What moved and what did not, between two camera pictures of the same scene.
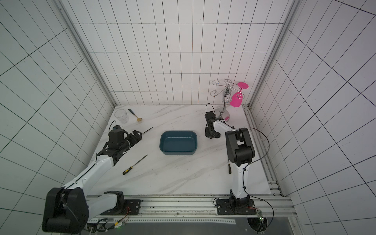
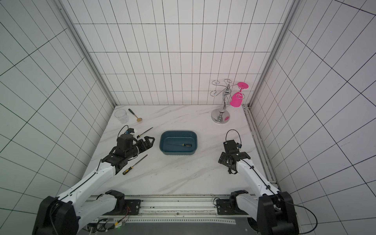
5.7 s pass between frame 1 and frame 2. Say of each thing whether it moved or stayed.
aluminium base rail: stayed
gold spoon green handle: stayed
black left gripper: moved
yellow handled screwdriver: stayed
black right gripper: moved
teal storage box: stayed
